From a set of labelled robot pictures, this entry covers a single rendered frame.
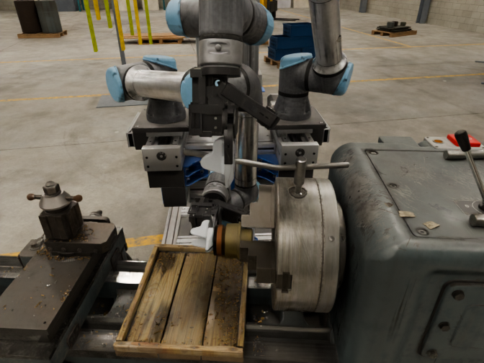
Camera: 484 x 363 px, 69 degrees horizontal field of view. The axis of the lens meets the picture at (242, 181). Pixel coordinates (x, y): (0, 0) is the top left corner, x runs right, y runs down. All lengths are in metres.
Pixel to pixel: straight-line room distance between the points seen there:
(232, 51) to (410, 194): 0.45
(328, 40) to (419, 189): 0.57
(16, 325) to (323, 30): 1.10
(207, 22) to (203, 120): 0.16
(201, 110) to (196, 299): 0.56
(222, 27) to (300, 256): 0.44
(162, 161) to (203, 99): 0.69
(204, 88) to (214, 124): 0.07
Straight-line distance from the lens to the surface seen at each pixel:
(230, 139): 0.60
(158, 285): 1.06
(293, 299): 0.78
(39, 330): 0.95
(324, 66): 1.26
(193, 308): 0.99
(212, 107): 0.61
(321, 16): 1.13
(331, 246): 0.73
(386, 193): 0.78
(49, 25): 13.08
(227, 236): 0.83
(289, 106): 1.36
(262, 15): 0.72
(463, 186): 0.88
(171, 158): 1.28
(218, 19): 0.62
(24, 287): 1.06
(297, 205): 0.74
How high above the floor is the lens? 1.64
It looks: 30 degrees down
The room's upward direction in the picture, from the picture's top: straight up
